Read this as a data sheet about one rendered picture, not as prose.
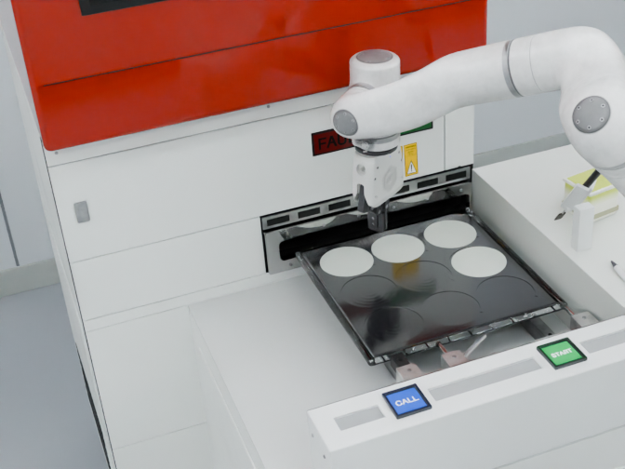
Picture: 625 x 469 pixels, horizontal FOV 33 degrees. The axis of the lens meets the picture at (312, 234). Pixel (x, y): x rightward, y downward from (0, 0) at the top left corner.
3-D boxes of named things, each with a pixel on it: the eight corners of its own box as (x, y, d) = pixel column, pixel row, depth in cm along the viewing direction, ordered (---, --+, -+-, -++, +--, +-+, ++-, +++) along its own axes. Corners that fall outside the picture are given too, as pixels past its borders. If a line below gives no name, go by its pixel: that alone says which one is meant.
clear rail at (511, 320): (365, 364, 173) (365, 357, 172) (565, 305, 183) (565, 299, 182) (369, 368, 172) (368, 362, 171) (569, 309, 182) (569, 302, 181)
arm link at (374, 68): (385, 144, 175) (407, 121, 182) (384, 71, 168) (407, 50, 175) (340, 135, 179) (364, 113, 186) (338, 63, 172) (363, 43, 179)
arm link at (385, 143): (380, 144, 175) (381, 160, 177) (409, 124, 181) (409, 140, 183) (340, 132, 180) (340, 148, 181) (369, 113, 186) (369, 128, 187)
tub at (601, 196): (560, 208, 195) (562, 177, 192) (591, 197, 198) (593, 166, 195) (587, 226, 190) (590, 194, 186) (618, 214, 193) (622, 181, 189)
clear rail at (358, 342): (293, 256, 202) (293, 250, 201) (300, 254, 202) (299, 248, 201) (369, 368, 172) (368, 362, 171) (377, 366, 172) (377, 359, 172)
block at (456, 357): (440, 368, 172) (440, 353, 171) (458, 362, 173) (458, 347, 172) (463, 396, 166) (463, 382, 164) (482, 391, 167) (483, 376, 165)
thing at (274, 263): (266, 271, 206) (262, 230, 201) (468, 218, 217) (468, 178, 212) (269, 275, 204) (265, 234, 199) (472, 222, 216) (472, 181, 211)
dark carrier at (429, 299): (303, 255, 201) (302, 252, 201) (464, 213, 210) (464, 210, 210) (374, 358, 173) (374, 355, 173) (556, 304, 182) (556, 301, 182)
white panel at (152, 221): (83, 325, 199) (39, 137, 178) (467, 223, 221) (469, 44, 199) (86, 334, 197) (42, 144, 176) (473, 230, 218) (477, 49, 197)
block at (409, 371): (395, 381, 170) (395, 367, 169) (415, 375, 171) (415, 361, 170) (417, 411, 164) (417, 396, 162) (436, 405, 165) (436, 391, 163)
